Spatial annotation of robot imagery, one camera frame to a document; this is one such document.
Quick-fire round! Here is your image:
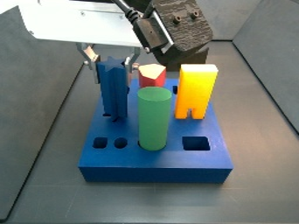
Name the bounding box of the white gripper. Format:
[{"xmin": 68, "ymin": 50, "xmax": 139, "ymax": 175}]
[{"xmin": 18, "ymin": 0, "xmax": 145, "ymax": 88}]

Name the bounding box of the blue star block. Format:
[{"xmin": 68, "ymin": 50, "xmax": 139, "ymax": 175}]
[{"xmin": 96, "ymin": 56, "xmax": 130, "ymax": 121}]

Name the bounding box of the blue shape sorter board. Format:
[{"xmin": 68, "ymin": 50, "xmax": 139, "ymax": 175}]
[{"xmin": 79, "ymin": 80, "xmax": 234, "ymax": 183}]

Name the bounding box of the red pentagon block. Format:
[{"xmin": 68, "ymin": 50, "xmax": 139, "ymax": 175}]
[{"xmin": 138, "ymin": 64, "xmax": 166, "ymax": 88}]

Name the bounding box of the green cylinder block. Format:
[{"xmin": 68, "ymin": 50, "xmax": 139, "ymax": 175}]
[{"xmin": 138, "ymin": 87, "xmax": 173, "ymax": 151}]

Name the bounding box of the yellow arch block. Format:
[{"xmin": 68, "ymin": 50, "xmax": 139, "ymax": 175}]
[{"xmin": 174, "ymin": 64, "xmax": 219, "ymax": 119}]

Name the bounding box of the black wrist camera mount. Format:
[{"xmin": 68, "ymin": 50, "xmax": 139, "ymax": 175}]
[{"xmin": 134, "ymin": 0, "xmax": 213, "ymax": 71}]

